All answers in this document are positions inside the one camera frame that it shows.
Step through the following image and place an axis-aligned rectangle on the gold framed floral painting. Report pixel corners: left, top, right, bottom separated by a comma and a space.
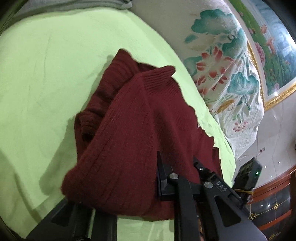
231, 0, 296, 112

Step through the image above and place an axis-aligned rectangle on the wooden cabinet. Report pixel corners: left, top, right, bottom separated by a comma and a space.
245, 166, 296, 241

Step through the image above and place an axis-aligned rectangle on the maroon hooded sweater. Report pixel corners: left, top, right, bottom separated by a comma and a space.
61, 48, 223, 220

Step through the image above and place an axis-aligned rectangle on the white floral quilt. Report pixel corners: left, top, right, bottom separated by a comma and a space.
129, 0, 265, 160

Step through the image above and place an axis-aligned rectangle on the grey towel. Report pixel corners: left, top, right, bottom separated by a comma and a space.
16, 0, 133, 10

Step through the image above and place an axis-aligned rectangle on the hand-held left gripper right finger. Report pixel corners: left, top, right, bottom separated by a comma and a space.
157, 151, 267, 241

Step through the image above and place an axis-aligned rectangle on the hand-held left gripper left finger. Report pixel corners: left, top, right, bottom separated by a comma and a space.
25, 199, 117, 241

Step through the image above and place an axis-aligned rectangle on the lime green bed sheet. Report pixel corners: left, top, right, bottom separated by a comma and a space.
0, 7, 236, 241

